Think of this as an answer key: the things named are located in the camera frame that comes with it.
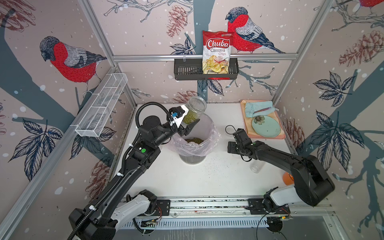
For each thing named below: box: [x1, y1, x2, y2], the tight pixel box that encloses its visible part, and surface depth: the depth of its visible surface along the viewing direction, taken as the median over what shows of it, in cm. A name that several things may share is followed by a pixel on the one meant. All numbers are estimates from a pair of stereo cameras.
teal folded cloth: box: [245, 101, 276, 118], surface depth 119 cm
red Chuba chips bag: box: [202, 30, 234, 80], surface depth 87 cm
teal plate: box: [251, 115, 281, 138], surface depth 107 cm
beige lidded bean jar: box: [183, 96, 207, 125], surface depth 60 cm
